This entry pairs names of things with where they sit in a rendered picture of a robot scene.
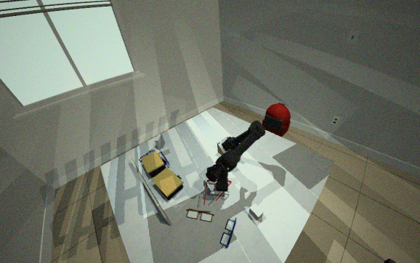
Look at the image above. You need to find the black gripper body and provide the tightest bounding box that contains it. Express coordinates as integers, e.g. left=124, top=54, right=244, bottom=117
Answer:
left=216, top=172, right=228, bottom=191

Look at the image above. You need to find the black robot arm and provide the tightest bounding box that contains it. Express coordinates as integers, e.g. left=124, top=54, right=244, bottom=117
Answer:
left=206, top=120, right=266, bottom=182

